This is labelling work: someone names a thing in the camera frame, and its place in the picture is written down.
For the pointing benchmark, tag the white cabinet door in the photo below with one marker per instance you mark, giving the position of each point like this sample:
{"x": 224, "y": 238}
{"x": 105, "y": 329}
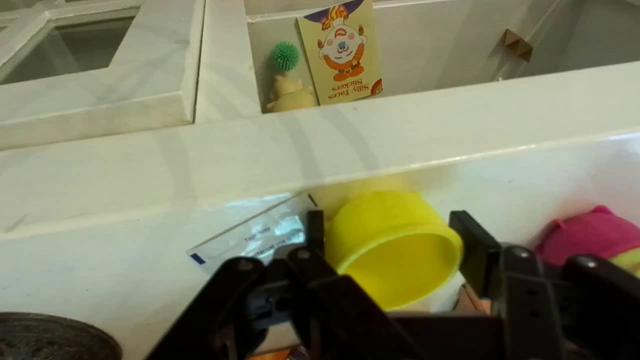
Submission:
{"x": 148, "y": 83}

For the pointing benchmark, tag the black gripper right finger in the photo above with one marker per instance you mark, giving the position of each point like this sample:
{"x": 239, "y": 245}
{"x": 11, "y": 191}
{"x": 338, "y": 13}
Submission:
{"x": 584, "y": 308}

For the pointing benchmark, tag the yellow plastic bowl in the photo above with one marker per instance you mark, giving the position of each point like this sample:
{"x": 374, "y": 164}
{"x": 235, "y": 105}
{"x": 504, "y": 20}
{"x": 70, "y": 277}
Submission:
{"x": 395, "y": 245}

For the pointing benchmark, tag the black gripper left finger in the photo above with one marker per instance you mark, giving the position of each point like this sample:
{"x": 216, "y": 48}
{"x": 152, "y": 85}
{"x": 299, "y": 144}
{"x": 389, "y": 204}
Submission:
{"x": 331, "y": 314}

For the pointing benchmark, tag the green spiky ball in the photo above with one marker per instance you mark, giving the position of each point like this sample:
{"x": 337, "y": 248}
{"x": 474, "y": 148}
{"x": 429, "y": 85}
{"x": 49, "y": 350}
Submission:
{"x": 284, "y": 57}

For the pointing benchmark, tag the green pink ball toy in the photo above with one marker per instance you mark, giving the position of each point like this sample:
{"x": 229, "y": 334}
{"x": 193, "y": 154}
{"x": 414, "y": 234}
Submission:
{"x": 596, "y": 233}

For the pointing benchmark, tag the clown picture card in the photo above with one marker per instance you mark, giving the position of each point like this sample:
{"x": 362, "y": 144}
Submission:
{"x": 343, "y": 50}

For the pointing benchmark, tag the white cabinet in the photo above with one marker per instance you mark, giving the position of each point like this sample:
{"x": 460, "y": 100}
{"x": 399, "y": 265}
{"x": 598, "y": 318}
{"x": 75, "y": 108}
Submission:
{"x": 100, "y": 228}

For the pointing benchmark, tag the cream plush toy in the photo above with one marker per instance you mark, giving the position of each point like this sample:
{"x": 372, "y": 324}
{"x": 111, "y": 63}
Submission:
{"x": 290, "y": 93}

